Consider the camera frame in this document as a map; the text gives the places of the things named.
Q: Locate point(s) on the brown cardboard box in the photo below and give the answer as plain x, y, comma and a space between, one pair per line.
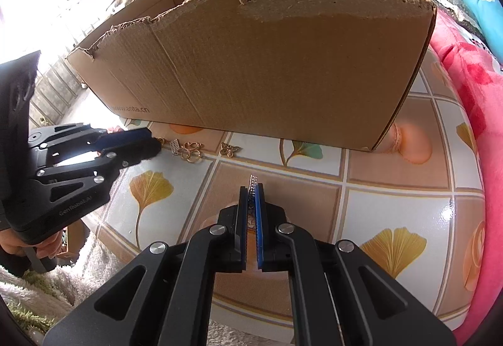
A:
275, 75

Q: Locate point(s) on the pink floral blanket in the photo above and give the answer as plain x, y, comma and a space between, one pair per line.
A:
487, 114

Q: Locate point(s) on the small silver rhinestone piece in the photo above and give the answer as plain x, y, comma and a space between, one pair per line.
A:
252, 183

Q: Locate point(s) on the person's left hand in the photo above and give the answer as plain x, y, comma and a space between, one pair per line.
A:
49, 248

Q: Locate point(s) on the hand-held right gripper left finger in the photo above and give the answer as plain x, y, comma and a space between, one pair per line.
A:
237, 236

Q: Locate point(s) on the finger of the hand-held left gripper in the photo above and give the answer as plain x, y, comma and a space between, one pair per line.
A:
129, 157
122, 138

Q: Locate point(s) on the gold butterfly charm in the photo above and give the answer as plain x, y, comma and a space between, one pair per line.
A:
229, 149

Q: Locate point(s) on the blue patterned pillow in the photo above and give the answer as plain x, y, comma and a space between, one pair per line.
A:
483, 8

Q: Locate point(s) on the grey green patterned pillow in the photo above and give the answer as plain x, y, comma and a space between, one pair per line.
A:
452, 4

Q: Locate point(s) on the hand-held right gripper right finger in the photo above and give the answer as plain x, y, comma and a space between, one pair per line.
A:
259, 220

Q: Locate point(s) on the silver rhinestone clip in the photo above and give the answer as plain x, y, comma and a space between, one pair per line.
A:
174, 146

